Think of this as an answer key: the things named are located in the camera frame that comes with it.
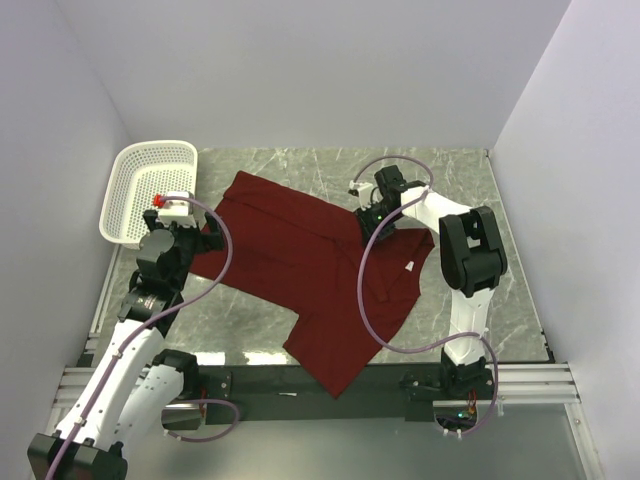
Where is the dark red t-shirt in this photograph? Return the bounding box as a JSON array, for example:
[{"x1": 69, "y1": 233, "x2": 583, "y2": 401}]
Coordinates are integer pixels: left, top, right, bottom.
[{"x1": 191, "y1": 171, "x2": 434, "y2": 398}]

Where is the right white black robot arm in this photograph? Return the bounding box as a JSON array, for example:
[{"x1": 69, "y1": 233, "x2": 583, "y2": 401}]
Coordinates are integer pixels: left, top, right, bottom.
[{"x1": 348, "y1": 165, "x2": 508, "y2": 396}]

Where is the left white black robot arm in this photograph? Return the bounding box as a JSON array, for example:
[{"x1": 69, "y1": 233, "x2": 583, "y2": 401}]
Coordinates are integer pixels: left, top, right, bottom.
[{"x1": 27, "y1": 197, "x2": 233, "y2": 479}]

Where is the white perforated plastic basket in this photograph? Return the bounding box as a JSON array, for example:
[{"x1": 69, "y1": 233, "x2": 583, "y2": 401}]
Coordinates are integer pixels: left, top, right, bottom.
[{"x1": 99, "y1": 140, "x2": 198, "y2": 249}]

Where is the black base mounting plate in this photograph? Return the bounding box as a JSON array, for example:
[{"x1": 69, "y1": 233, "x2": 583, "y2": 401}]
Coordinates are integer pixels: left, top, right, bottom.
[{"x1": 164, "y1": 363, "x2": 501, "y2": 426}]

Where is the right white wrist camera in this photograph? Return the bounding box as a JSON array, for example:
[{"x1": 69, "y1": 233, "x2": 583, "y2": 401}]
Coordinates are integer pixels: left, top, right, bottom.
[{"x1": 348, "y1": 180, "x2": 375, "y2": 197}]

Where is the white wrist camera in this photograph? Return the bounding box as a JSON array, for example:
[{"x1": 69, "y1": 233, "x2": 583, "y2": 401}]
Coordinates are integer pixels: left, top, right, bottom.
[
  {"x1": 348, "y1": 180, "x2": 375, "y2": 197},
  {"x1": 153, "y1": 191, "x2": 197, "y2": 228}
]

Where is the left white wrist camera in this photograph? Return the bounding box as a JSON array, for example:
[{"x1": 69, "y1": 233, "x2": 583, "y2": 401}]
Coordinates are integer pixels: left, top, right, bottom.
[{"x1": 153, "y1": 191, "x2": 197, "y2": 228}]

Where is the aluminium extrusion rail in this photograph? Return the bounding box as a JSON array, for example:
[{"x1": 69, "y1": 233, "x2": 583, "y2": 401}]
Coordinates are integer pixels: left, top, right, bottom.
[{"x1": 497, "y1": 363, "x2": 581, "y2": 405}]

